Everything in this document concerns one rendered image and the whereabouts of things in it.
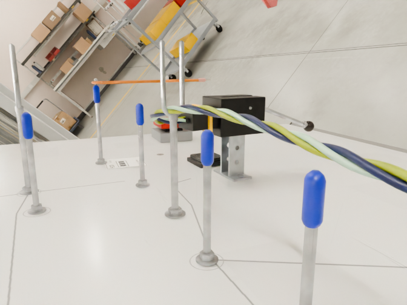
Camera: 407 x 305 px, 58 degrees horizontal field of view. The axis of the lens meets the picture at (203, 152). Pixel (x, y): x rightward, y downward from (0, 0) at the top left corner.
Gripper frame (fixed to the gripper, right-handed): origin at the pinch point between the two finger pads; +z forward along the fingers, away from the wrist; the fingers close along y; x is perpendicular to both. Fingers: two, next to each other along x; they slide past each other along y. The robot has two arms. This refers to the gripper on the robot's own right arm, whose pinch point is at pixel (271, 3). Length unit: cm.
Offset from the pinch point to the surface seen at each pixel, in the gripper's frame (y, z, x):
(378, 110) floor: -63, 67, 94
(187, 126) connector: 35, 8, -38
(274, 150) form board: 25.3, 19.2, -23.6
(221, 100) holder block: 35.8, 6.6, -34.2
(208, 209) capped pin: 49, 9, -44
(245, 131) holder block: 35.6, 10.8, -32.5
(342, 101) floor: -90, 65, 97
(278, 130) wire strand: 54, 5, -40
